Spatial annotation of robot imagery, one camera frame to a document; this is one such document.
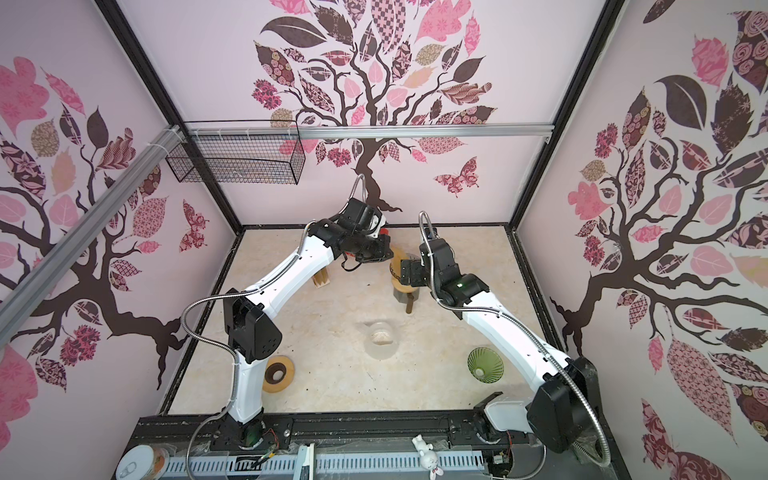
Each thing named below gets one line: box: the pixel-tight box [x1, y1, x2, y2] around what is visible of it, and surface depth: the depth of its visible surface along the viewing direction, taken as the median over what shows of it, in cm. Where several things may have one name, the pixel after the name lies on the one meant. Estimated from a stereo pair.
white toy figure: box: [412, 434, 444, 480], surface depth 69 cm
